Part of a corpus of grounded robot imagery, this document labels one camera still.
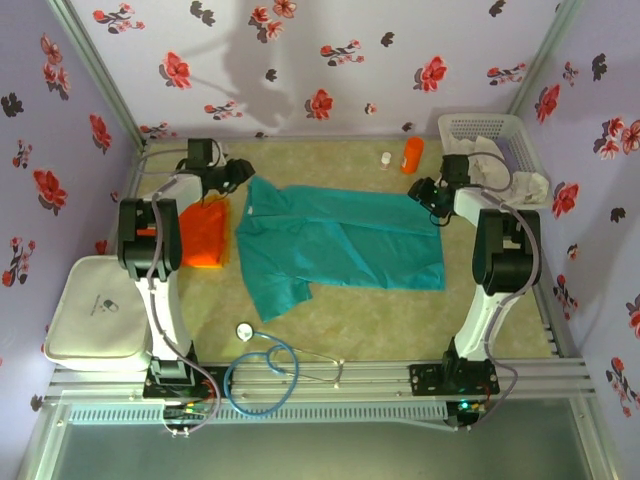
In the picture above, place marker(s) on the teal t-shirt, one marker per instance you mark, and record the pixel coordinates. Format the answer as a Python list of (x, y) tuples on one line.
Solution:
[(340, 240)]

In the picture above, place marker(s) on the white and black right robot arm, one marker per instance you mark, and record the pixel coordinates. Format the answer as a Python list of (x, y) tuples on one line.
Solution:
[(480, 320)]

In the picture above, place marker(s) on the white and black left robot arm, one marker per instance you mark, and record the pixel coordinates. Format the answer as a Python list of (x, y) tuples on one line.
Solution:
[(165, 310)]

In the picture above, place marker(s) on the orange bottle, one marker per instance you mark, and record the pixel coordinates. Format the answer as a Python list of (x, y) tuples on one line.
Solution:
[(413, 155)]

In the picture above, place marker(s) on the small white vial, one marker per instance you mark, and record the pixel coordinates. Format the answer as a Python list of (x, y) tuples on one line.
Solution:
[(385, 161)]

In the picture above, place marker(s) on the white crumpled t-shirt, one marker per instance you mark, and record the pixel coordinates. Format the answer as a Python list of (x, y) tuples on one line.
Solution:
[(530, 187), (485, 160)]

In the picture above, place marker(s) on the orange folded t-shirt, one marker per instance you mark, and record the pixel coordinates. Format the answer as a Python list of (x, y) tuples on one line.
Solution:
[(205, 235)]

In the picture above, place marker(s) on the white plastic basket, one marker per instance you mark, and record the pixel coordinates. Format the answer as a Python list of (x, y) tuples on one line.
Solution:
[(520, 130)]

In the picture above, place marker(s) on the blue stethoscope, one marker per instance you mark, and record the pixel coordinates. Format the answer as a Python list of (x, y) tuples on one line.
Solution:
[(244, 331)]

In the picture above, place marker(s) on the white first aid case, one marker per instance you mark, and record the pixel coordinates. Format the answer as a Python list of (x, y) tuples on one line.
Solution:
[(95, 310)]

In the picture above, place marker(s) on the aluminium corner post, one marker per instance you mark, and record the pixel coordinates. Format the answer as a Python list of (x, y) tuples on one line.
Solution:
[(542, 55), (100, 75)]

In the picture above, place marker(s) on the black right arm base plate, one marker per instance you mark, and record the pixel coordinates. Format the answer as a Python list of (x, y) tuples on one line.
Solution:
[(425, 380)]

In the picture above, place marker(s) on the aluminium front rail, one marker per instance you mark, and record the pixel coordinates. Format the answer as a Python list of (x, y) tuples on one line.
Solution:
[(375, 386)]

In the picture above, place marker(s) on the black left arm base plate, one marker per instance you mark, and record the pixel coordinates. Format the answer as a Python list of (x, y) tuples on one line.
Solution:
[(220, 377)]

